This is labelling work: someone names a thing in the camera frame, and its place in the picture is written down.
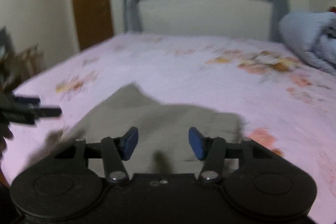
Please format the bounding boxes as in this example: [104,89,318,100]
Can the pink floral bed sheet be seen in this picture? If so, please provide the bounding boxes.
[1,34,335,223]

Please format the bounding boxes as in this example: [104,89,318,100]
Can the light blue rolled duvet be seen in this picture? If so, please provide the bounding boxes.
[278,12,335,75]

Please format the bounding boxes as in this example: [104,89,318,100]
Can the grey pants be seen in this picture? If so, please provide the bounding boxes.
[26,83,244,177]

